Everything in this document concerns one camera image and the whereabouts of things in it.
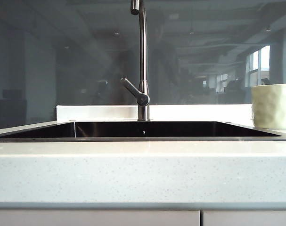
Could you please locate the grey faucet lever handle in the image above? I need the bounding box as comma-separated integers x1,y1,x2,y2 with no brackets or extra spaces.
120,77,150,106

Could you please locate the pale green dimpled mug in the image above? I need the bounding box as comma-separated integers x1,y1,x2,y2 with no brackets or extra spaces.
251,84,286,130

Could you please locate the black undermount sink basin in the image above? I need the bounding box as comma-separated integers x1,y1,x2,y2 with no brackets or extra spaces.
0,120,284,142

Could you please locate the chrome gooseneck faucet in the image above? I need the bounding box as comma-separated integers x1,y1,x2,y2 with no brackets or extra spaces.
130,0,151,121

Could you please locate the white backsplash ledge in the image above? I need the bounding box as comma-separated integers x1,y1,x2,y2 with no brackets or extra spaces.
55,104,253,122

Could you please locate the wide grey cabinet door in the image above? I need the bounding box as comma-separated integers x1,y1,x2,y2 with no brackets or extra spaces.
0,210,201,226

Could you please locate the narrow grey cabinet door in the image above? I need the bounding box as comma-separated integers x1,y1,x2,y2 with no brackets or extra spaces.
202,210,286,226

